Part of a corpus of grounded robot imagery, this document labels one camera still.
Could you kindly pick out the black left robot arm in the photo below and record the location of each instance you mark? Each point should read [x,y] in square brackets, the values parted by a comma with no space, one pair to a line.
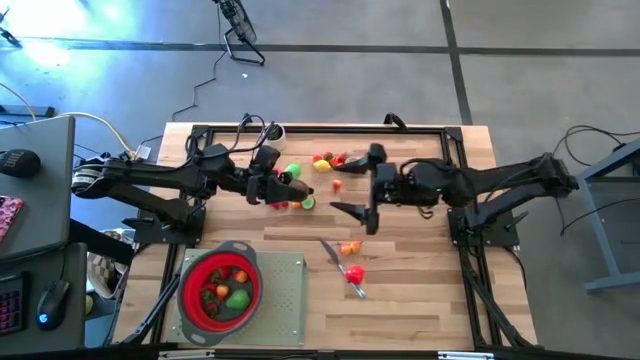
[150,172]

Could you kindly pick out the grey side desk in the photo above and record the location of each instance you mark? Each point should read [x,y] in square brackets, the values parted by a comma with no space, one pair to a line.
[45,200]

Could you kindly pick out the black computer mouse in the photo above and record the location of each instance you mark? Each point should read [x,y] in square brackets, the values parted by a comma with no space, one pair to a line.
[52,300]

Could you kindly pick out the dark grey desk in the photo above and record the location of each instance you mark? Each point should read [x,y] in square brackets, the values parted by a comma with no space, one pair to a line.
[70,270]

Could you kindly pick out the red collapsible colander bowl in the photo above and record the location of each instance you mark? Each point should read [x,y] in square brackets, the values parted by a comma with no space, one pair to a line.
[192,320]

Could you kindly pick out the backlit black keyboard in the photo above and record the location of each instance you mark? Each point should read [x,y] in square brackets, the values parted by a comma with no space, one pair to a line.
[10,305]

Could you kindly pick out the pink patterned pad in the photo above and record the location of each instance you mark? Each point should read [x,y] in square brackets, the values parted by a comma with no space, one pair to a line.
[9,215]

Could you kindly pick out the black frame clamp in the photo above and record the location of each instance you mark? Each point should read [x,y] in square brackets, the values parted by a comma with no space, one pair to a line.
[245,122]
[395,120]

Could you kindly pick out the red half apple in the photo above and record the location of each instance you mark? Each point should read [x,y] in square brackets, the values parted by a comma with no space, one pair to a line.
[355,275]

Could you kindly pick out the black portable speaker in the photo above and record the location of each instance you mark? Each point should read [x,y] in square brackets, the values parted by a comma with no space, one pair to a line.
[20,164]

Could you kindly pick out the small green fruit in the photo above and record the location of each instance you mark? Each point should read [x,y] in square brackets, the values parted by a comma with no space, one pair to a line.
[293,170]

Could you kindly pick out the blue-grey desk frame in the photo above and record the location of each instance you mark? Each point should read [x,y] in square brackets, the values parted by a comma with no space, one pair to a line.
[607,250]

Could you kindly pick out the silver aluminium bar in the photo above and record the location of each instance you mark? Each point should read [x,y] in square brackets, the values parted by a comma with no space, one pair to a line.
[465,356]
[185,355]

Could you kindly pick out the yellow-green ball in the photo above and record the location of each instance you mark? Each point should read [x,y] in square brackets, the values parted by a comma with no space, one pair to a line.
[89,303]

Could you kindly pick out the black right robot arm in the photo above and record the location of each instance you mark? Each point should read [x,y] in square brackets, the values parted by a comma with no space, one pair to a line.
[500,182]

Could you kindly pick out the small yellow-red peach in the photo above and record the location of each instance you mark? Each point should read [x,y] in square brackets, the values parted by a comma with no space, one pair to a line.
[336,185]

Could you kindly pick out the green perforated metal stand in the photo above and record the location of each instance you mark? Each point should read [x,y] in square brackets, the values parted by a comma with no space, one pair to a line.
[285,300]

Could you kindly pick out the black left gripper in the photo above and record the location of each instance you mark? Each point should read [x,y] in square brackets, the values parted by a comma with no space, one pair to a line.
[262,187]

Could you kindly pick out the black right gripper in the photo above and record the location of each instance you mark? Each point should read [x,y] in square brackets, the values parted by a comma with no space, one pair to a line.
[390,185]

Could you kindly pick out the black aluminium table frame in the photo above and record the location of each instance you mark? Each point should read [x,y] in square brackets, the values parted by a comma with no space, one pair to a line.
[325,129]

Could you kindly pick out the black floor fan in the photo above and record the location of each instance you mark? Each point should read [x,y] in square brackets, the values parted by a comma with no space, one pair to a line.
[242,22]

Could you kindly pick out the white cup with plant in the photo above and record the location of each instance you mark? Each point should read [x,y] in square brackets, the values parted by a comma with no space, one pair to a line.
[279,145]

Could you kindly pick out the green pear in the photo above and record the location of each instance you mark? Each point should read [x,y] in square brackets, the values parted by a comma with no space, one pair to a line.
[238,300]

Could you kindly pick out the black diagonal frame strut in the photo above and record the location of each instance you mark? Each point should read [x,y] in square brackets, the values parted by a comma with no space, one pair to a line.
[155,310]
[495,310]

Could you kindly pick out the yellow lemon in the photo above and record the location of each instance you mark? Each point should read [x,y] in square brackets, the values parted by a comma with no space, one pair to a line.
[322,166]

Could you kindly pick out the checkered bag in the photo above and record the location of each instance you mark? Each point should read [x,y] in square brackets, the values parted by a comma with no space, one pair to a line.
[102,272]

